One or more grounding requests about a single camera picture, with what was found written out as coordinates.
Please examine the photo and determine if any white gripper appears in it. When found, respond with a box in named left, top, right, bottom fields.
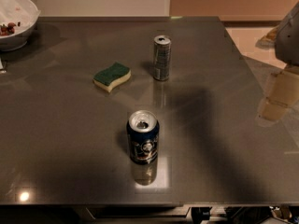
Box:
left=258, top=2, right=299, bottom=122

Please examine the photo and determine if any blue pepsi can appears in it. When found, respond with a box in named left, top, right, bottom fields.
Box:
left=126, top=110, right=160, bottom=164

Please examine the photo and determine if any silver energy drink can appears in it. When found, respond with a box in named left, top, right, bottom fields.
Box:
left=153, top=35, right=171, bottom=81

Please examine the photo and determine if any green and yellow sponge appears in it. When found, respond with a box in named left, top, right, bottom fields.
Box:
left=93, top=63, right=131, bottom=93

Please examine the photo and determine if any white bowl with snacks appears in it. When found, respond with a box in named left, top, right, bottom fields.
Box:
left=0, top=0, right=40, bottom=51

